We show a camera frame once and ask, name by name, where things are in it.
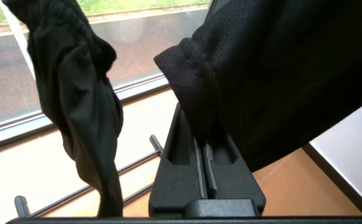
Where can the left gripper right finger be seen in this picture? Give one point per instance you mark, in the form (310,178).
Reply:
(237,183)

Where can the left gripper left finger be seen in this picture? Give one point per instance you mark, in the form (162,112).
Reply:
(174,183)

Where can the black mesh garment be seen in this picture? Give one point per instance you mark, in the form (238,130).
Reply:
(277,77)

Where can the black ribbed-waist garment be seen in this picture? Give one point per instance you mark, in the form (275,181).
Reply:
(75,93)

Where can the black clothes rack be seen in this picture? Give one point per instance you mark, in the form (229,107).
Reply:
(20,205)

